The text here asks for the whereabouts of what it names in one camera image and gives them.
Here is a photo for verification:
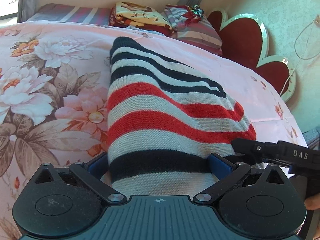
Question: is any striped knit sweater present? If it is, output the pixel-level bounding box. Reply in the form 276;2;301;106
107;37;263;196

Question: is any person's right hand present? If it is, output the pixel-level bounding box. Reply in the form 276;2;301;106
304;193;320;211

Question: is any pink floral quilt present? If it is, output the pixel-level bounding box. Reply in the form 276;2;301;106
1;22;306;239

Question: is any red heart-shaped headboard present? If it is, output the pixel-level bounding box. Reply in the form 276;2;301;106
207;9;296;102

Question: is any striped pillow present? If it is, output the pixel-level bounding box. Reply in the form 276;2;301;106
164;5;222;56

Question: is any folded yellow red blanket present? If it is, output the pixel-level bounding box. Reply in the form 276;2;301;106
109;2;174;36

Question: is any grey left curtain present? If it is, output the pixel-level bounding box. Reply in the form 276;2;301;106
17;0;37;23

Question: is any white cable on wall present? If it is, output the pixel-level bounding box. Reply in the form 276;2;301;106
279;15;320;97

